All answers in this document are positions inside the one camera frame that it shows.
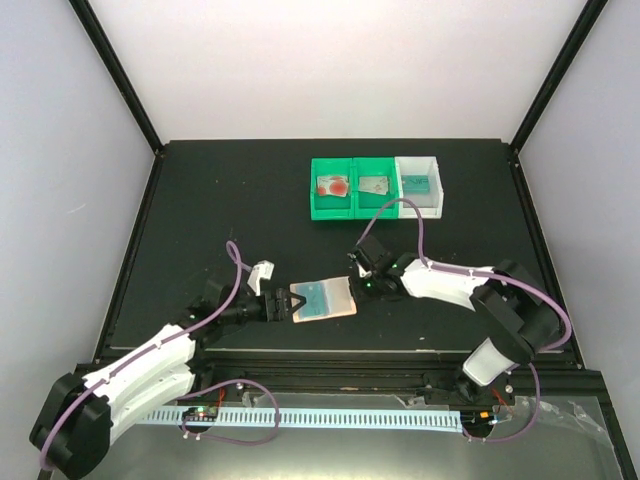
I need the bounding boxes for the teal card in bin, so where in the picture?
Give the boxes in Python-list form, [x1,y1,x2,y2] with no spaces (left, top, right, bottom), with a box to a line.
[401,174,431,195]

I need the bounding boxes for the teal card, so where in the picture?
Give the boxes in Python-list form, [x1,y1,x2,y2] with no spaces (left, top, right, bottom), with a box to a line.
[401,174,431,195]
[295,282,328,320]

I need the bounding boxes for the beige card holder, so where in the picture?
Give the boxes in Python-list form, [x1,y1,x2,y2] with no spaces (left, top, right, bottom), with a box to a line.
[290,276,357,323]

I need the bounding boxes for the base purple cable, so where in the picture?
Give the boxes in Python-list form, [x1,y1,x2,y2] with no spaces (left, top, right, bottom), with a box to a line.
[462,362,542,445]
[179,378,282,445]

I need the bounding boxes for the black frame post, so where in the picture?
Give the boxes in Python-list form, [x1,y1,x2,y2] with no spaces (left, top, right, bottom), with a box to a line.
[510,0,608,154]
[69,0,164,155]

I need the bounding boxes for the left black frame post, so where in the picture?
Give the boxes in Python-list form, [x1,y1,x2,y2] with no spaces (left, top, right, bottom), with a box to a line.
[69,0,164,155]

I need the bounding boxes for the green bin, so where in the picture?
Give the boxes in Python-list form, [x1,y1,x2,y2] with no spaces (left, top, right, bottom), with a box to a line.
[352,157,399,220]
[310,157,355,221]

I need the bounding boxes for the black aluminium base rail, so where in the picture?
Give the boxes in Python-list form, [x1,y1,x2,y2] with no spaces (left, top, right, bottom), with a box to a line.
[188,350,602,394]

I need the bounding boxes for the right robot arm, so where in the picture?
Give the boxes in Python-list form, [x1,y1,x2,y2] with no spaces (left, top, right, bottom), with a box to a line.
[349,235,572,403]

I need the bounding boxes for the left green bin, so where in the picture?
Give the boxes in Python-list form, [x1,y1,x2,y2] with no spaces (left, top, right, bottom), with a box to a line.
[310,157,355,221]

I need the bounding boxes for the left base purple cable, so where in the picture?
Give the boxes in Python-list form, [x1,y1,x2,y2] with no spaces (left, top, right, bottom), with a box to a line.
[179,378,282,445]

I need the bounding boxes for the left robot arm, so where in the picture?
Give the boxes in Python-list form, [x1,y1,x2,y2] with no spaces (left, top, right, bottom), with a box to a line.
[29,284,306,479]

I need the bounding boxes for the white bin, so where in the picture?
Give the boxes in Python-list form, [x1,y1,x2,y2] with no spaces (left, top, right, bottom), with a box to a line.
[395,156,444,219]

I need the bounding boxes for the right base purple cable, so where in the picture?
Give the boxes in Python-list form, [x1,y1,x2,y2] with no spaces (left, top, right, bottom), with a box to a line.
[462,362,542,445]

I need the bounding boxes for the small circuit board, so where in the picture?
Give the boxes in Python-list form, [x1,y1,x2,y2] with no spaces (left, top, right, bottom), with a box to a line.
[182,406,218,422]
[460,410,505,427]

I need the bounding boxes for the right black frame post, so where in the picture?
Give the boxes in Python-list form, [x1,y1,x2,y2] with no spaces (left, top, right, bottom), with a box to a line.
[510,0,608,154]

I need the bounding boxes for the white slotted cable duct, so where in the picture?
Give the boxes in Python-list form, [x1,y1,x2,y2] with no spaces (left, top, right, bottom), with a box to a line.
[138,406,463,433]

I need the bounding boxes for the right small circuit board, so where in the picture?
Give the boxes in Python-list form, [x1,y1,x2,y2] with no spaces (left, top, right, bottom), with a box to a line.
[460,410,505,427]

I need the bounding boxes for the grey patterned card in bin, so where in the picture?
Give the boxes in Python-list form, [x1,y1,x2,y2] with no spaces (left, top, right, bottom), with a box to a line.
[358,175,390,196]

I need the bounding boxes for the middle green bin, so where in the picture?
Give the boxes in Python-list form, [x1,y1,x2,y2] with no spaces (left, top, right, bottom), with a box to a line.
[352,157,399,220]

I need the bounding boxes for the left small circuit board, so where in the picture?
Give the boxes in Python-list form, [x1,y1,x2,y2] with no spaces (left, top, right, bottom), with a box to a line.
[182,406,218,422]

